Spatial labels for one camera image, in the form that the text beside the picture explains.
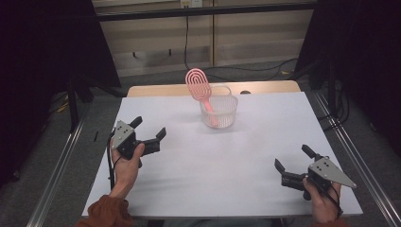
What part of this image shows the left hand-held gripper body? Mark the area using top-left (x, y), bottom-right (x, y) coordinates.
top-left (111, 120), bottom-right (162, 168)

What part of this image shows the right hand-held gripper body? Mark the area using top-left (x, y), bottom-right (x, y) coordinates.
top-left (281, 155), bottom-right (358, 201)

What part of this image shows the pink slotted spatula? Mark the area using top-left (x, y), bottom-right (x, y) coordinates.
top-left (184, 67), bottom-right (222, 128)

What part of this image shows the white slotted plastic basket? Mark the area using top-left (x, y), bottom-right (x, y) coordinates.
top-left (199, 84), bottom-right (239, 130)

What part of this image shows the person's right hand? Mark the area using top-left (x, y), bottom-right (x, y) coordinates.
top-left (302, 177), bottom-right (343, 225)

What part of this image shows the person's left hand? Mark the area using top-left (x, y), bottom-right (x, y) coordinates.
top-left (109, 142), bottom-right (147, 201)

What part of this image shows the light wooden table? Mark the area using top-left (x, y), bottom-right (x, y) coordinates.
top-left (127, 79), bottom-right (302, 98)

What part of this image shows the black metal stand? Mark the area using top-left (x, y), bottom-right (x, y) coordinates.
top-left (67, 75), bottom-right (96, 133)
top-left (307, 59), bottom-right (339, 118)

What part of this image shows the black curtain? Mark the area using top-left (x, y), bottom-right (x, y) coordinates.
top-left (295, 0), bottom-right (401, 156)
top-left (0, 0), bottom-right (123, 188)

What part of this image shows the long beige office desk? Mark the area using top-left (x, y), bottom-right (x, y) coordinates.
top-left (91, 0), bottom-right (318, 79)

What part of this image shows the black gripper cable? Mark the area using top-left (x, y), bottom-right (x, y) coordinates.
top-left (106, 131), bottom-right (122, 191)
top-left (317, 182), bottom-right (344, 219)

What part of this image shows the aluminium floor rail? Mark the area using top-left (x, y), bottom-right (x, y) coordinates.
top-left (313, 91), bottom-right (401, 227)
top-left (26, 106), bottom-right (91, 227)

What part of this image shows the bundle of black cables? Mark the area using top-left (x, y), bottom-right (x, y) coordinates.
top-left (317, 80), bottom-right (352, 132)

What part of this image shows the black power cable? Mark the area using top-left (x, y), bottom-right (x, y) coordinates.
top-left (183, 7), bottom-right (191, 71)

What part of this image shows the black floor cable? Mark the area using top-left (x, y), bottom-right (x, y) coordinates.
top-left (201, 58), bottom-right (299, 83)

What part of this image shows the white wall power outlet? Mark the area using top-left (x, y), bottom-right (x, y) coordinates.
top-left (180, 0), bottom-right (203, 9)

